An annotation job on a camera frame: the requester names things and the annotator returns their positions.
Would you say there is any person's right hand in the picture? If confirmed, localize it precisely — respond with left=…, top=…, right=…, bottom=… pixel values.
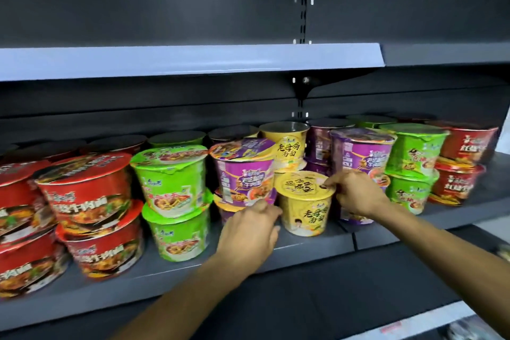
left=320, top=169, right=392, bottom=222

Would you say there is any person's left hand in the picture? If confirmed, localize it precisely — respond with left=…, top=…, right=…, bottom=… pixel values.
left=215, top=199, right=284, bottom=277

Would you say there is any dark metal store shelving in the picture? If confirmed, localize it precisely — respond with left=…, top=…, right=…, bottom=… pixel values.
left=0, top=0, right=510, bottom=340

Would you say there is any person's left forearm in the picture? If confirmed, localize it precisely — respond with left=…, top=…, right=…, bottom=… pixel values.
left=113, top=254, right=250, bottom=340

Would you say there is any person's right forearm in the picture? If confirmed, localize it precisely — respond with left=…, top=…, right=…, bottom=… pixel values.
left=372, top=202, right=510, bottom=338

